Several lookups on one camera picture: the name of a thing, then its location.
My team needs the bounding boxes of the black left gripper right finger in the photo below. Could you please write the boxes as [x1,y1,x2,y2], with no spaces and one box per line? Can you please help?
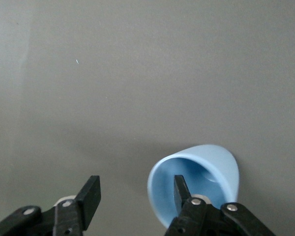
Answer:
[164,175,276,236]

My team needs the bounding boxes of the light blue cup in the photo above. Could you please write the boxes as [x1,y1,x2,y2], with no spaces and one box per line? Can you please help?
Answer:
[147,144,240,228]

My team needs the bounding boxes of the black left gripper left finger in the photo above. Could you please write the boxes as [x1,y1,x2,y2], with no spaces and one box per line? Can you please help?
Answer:
[0,175,102,236]

